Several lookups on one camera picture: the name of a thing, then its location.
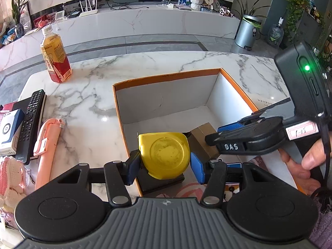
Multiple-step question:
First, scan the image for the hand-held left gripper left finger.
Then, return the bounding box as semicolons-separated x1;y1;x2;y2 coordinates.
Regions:
58;150;142;208

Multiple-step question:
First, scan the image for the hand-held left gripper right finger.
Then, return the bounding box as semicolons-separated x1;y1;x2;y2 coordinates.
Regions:
190;152;263;206

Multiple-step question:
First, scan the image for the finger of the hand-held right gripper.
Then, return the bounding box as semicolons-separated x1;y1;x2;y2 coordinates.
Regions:
205;117;289;154
217;97;291;133

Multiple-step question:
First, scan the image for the small brown cardboard box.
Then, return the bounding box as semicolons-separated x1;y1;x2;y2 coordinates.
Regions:
187;123;221;161

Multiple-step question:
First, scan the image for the yellow tape measure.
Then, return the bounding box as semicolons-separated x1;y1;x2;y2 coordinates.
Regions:
137;132;191;179

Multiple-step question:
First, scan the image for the orange-rimmed white cardboard box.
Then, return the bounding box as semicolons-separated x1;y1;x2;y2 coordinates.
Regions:
112;68;299;198

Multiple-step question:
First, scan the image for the person's right hand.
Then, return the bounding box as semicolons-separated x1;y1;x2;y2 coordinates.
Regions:
280;134;329;195

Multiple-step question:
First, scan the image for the pink white striped knitted item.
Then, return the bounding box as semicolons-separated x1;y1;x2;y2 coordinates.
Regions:
156;182;208;200

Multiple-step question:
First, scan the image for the dark brown square box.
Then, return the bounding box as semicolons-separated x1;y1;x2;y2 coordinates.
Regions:
136;172;185;195

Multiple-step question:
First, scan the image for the large water jug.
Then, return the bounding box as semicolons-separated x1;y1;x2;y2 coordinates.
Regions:
267;17;284;48

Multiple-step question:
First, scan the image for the grey cabinet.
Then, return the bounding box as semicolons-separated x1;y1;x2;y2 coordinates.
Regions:
298;12;325;52

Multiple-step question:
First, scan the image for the silver trash can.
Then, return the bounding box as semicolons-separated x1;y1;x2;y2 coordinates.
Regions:
235;15;262;51

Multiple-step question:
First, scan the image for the green hanging vine plant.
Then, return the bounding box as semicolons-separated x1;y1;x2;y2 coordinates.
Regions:
281;0;312;43

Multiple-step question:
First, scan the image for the pink selfie stick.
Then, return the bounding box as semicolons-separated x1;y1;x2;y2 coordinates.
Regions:
33;118;65;190

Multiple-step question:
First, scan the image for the long-leaf potted plant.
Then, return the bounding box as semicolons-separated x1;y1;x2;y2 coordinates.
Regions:
232;0;267;22

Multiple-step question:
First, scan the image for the black remote control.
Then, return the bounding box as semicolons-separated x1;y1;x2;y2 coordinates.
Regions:
15;90;47;164

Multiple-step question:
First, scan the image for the pink crochet doll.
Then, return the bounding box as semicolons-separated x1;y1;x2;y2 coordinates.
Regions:
0;157;29;213

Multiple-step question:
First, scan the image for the black book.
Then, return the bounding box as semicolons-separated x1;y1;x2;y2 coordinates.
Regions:
12;99;34;113

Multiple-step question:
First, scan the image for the white and blue box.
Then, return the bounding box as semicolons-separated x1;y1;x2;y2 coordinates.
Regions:
0;109;26;156

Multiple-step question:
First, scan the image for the yellow tea drink bottle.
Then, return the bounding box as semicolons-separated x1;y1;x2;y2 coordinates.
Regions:
40;25;72;83

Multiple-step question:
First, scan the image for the white marble TV console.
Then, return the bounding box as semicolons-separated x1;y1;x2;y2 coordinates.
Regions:
0;4;240;70

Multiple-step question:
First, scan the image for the white router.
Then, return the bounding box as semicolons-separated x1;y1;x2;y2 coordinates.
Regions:
78;0;98;17

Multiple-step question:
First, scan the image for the pile of snack bags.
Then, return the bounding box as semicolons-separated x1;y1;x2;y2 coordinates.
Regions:
0;22;25;48

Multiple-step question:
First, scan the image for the potted plant in glass vase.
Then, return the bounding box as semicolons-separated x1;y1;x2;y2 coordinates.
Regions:
10;0;35;35

